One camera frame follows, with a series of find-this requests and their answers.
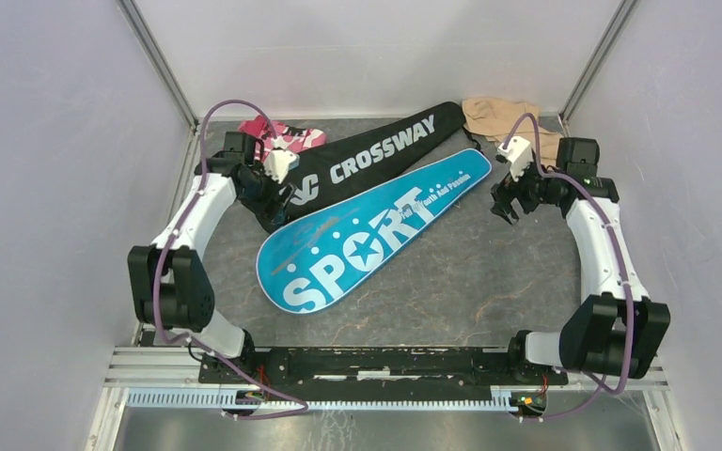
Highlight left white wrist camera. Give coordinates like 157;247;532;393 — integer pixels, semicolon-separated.
262;149;300;184

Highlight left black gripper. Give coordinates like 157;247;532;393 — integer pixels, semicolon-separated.
239;160;297;226

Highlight blue Sport racket bag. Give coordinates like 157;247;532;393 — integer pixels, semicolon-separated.
256;148;493;315

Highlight pink camouflage racket bag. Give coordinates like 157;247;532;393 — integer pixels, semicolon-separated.
238;115;327;162

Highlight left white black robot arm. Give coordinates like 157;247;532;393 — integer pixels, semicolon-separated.
127;132;299;383

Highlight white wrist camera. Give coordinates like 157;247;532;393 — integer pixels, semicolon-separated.
496;136;534;181
262;149;300;184

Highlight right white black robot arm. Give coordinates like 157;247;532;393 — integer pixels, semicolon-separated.
491;136;671;383

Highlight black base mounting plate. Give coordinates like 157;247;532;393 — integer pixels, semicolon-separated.
197;347;569;404

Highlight beige folded cloth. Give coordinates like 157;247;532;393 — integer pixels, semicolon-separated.
461;98;563;166

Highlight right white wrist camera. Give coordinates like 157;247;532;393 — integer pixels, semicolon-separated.
496;136;534;181

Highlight white slotted cable duct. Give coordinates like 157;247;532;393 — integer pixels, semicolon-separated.
126;388;518;413

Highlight black Crossway racket bag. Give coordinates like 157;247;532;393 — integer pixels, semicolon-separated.
254;101;465;233

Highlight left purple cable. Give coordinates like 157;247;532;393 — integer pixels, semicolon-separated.
150;99;309;421

